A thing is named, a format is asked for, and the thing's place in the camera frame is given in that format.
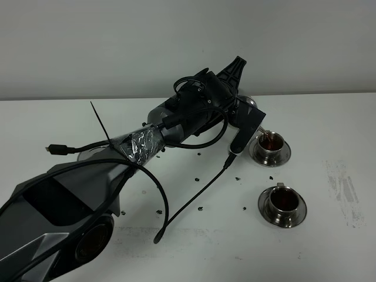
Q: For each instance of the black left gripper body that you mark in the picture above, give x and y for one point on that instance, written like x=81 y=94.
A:
x=240 y=116

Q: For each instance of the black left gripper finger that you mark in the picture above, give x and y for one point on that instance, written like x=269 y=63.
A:
x=230 y=76

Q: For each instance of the stainless steel teapot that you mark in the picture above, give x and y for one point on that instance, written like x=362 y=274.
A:
x=252 y=104

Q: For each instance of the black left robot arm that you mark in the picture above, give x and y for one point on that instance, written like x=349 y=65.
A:
x=63 y=219

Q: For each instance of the far stainless steel teacup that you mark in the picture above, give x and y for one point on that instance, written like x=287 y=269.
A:
x=270 y=143

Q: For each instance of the stainless steel teacup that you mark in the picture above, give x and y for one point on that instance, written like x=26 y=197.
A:
x=270 y=143
x=284 y=198

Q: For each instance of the far stainless steel saucer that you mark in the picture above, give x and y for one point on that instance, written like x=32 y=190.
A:
x=269 y=158

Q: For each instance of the stainless steel saucer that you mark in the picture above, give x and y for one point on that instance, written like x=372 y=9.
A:
x=278 y=218
x=269 y=158

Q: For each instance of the near stainless steel saucer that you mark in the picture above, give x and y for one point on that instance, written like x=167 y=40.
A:
x=278 y=218

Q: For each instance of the near stainless steel teacup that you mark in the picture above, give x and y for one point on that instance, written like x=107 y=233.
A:
x=284 y=198

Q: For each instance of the steel teapot saucer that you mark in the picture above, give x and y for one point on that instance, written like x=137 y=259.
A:
x=89 y=153

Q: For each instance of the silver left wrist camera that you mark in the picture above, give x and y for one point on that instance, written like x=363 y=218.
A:
x=241 y=139

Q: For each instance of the black cable tie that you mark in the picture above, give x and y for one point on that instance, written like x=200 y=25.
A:
x=105 y=132

